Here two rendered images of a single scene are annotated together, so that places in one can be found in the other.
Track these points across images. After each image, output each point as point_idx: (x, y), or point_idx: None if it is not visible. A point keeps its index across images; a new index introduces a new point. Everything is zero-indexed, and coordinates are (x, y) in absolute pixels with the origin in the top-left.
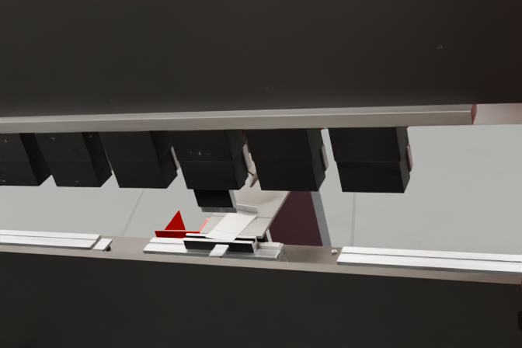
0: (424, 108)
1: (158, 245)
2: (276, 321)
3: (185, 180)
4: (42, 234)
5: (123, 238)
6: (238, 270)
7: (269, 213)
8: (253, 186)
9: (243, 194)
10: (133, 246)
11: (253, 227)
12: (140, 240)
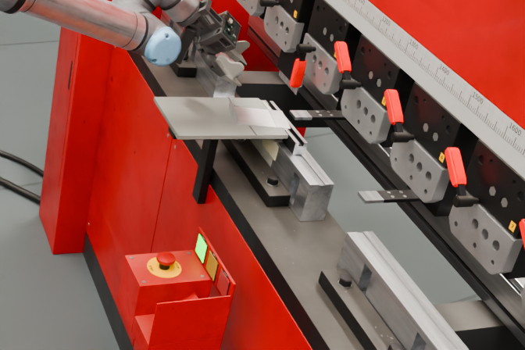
0: None
1: (316, 177)
2: None
3: None
4: (401, 294)
5: (291, 280)
6: None
7: (223, 100)
8: (183, 120)
9: (204, 123)
10: (296, 262)
11: (251, 105)
12: (280, 261)
